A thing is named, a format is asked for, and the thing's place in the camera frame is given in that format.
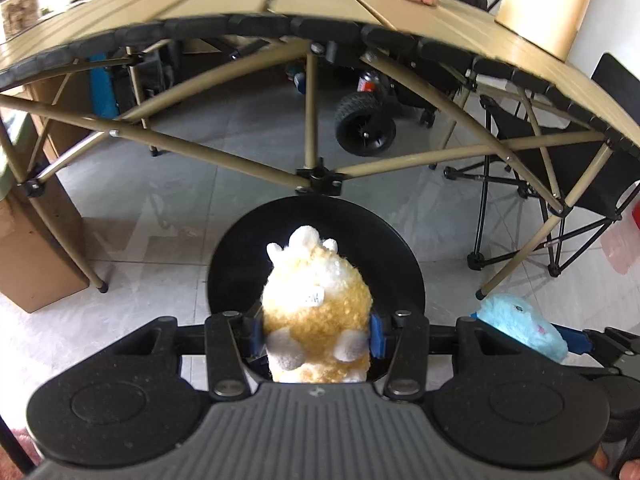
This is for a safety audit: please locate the white yellow alpaca plush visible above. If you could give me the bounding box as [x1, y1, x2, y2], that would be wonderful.
[260, 226, 373, 384]

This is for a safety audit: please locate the light blue plush toy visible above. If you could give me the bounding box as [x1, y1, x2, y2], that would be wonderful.
[475, 294, 568, 363]

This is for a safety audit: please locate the black round trash bin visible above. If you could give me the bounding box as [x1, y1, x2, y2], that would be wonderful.
[206, 195, 428, 384]

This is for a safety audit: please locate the person's right hand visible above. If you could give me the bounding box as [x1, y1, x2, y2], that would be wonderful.
[591, 448, 640, 480]

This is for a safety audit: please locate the red plastic bucket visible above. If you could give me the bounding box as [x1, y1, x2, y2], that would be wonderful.
[631, 202, 640, 230]

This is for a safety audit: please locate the black folding chair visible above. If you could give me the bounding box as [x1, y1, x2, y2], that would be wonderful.
[444, 53, 639, 278]

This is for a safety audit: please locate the black wagon cart wheel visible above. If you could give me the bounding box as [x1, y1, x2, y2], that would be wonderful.
[335, 92, 396, 157]

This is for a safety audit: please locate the cardboard box with green liner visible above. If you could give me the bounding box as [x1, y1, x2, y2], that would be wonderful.
[1, 107, 89, 313]

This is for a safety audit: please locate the khaki folding camping table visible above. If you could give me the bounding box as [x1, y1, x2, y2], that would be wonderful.
[1, 0, 639, 297]

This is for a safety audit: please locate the clear jar with snacks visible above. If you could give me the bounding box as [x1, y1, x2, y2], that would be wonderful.
[1, 0, 41, 39]

